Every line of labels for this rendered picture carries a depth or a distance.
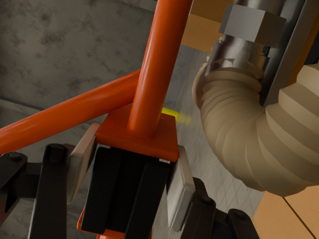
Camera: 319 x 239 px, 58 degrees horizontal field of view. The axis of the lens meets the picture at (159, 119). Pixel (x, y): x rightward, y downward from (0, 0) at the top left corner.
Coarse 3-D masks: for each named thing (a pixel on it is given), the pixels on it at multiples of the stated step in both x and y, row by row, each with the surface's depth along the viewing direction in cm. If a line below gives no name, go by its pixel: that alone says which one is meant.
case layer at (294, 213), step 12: (264, 192) 109; (300, 192) 88; (312, 192) 82; (264, 204) 107; (276, 204) 99; (288, 204) 92; (300, 204) 86; (312, 204) 81; (264, 216) 104; (276, 216) 97; (288, 216) 90; (300, 216) 84; (312, 216) 79; (264, 228) 102; (276, 228) 95; (288, 228) 88; (300, 228) 83; (312, 228) 78
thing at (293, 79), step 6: (288, 0) 27; (282, 12) 28; (318, 12) 25; (318, 18) 25; (318, 24) 25; (312, 30) 25; (318, 30) 25; (312, 36) 25; (306, 42) 25; (312, 42) 26; (270, 48) 29; (306, 48) 26; (300, 54) 26; (306, 54) 26; (300, 60) 26; (300, 66) 26; (294, 72) 26; (294, 78) 26; (288, 84) 27
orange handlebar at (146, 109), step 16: (160, 0) 18; (176, 0) 17; (192, 0) 18; (160, 16) 18; (176, 16) 18; (160, 32) 18; (176, 32) 18; (160, 48) 18; (176, 48) 19; (144, 64) 19; (160, 64) 19; (144, 80) 19; (160, 80) 19; (144, 96) 20; (160, 96) 20; (144, 112) 20; (160, 112) 21; (128, 128) 21; (144, 128) 20
